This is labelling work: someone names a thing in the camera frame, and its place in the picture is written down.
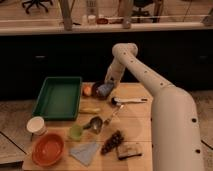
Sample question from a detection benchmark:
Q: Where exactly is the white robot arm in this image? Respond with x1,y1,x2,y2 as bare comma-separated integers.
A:
105,43,205,171

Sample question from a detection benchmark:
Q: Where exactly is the purple bowl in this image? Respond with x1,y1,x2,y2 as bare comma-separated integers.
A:
92,81,110,100

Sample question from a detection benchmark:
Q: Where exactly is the red bowl on floor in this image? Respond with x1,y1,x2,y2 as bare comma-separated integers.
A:
97,18,109,25

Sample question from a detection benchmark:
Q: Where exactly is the orange bowl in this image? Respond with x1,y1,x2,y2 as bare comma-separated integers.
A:
32,133,64,167

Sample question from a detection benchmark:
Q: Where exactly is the metal fork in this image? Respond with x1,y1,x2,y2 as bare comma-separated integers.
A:
103,105,124,125

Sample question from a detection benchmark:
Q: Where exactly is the orange fruit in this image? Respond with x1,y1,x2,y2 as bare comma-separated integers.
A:
83,85,92,97

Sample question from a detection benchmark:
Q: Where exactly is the yellow banana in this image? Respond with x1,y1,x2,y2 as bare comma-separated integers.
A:
79,108,101,114

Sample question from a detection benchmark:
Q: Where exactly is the metal measuring cup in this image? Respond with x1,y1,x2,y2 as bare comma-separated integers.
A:
83,116,103,134

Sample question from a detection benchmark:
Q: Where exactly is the green plastic tray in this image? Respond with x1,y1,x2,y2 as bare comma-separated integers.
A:
33,77,82,121

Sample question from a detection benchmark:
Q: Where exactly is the dark grape bunch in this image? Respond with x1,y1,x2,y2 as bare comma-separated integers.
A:
101,131,124,155

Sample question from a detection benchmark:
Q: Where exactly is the green plastic cup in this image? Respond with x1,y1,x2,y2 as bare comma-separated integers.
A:
69,125,83,141

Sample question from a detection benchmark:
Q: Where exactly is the blue cloth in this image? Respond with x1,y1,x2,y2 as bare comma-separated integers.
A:
69,142,100,166

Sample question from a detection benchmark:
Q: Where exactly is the white paper cup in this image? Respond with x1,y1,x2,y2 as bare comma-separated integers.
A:
26,116,46,135

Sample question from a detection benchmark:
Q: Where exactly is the black office chair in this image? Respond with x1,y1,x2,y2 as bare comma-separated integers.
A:
22,0,53,14

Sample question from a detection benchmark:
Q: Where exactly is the white handled spatula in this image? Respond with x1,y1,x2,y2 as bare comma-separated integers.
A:
111,97,147,106

